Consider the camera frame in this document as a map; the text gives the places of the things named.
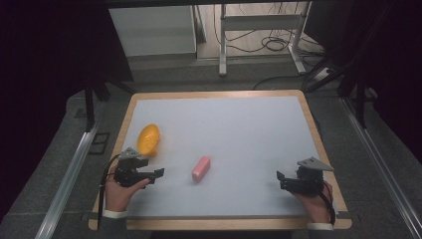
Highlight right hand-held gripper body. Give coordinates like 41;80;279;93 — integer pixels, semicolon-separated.
280;156;335;195

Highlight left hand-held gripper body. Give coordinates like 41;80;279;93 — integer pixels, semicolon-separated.
113;146;150;188

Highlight person's left hand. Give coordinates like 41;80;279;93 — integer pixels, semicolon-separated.
105;164;151;213

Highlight person's right hand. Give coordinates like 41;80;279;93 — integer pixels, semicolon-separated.
292;180;333;225

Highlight yellow mango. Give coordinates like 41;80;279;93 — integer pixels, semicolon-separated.
136;123;161;157

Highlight pink eraser block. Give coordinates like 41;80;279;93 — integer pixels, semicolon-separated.
191;155;212;183

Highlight black metal stand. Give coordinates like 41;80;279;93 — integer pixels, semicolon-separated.
83;66;137;133
305;56;376;129

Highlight white power strip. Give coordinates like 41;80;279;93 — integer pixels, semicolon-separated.
314;67;334;83

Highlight white cabinet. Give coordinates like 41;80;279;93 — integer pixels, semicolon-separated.
108;4;198;58

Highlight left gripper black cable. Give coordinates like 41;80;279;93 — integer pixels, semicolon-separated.
97;153;121;230

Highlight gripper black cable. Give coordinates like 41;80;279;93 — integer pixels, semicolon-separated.
97;153;121;230
317;181;336;226

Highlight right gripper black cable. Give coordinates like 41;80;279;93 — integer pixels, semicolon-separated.
317;181;336;226

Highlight aluminium rail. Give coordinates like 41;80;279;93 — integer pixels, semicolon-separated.
34;122;101;239
341;97;422;239

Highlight black floor cables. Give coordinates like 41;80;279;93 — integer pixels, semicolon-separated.
212;2;326;92

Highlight white metal desk frame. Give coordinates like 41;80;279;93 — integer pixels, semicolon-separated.
218;1;314;78

